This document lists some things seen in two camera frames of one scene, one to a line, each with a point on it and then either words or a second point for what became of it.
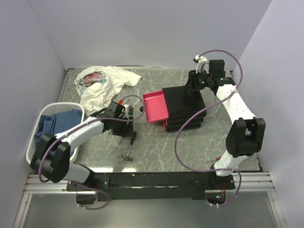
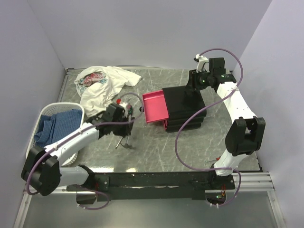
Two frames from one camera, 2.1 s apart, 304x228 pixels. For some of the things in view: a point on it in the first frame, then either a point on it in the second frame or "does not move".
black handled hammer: (127, 157) to (127, 145)
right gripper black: (192, 82) does not move
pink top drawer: (155, 106) does not move
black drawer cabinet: (182, 103) does not move
